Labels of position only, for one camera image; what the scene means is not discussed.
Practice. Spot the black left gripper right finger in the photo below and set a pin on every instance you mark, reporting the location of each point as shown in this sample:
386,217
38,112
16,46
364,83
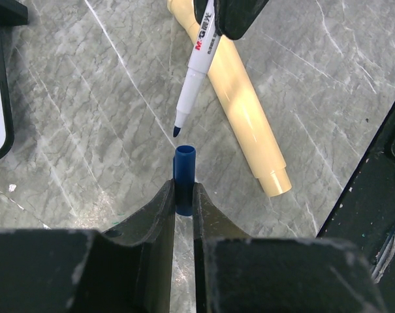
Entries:
235,272

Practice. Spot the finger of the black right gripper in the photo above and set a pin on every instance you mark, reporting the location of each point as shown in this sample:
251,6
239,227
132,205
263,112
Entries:
199,7
234,17

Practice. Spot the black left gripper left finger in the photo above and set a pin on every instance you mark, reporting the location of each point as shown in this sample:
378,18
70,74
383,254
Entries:
127,268

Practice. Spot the white blue whiteboard marker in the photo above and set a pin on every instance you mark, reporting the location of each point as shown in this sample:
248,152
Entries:
199,64

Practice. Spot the blue marker cap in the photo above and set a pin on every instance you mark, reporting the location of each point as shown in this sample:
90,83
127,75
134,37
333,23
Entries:
184,178

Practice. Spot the black whiteboard foot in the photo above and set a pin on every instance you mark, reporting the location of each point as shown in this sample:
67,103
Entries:
13,13

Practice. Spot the beige toy microphone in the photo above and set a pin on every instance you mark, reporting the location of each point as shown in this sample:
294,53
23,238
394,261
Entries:
241,106

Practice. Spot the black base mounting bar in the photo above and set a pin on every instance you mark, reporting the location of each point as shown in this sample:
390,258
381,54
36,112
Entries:
365,211

